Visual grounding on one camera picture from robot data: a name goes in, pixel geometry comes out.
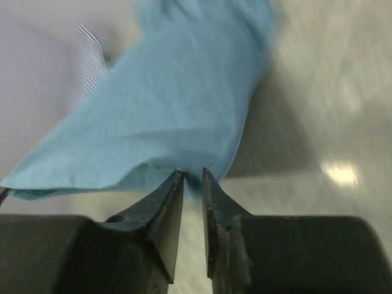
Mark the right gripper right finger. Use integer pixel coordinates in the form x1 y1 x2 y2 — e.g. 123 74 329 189
202 169 391 293

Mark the teal blue tank top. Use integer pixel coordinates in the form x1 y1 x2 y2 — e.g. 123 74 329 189
1 1 275 200

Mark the blue white striped folded top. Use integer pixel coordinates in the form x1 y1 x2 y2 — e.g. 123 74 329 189
66 24 110 112

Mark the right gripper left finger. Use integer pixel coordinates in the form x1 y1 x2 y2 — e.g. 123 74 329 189
1 172 184 293

